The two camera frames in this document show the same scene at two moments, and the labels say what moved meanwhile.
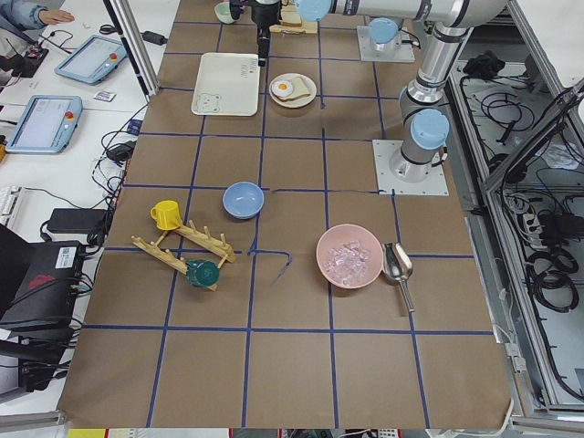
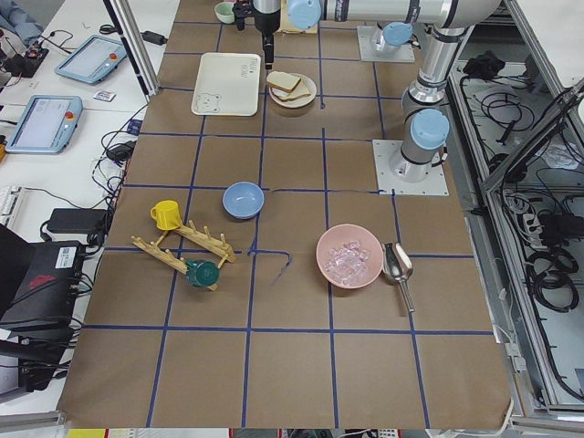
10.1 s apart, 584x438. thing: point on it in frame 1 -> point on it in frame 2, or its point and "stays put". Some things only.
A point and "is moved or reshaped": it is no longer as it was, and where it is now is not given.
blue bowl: (243, 200) stays put
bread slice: (290, 15) is moved or reshaped
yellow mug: (167, 214) stays put
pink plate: (349, 256) stays put
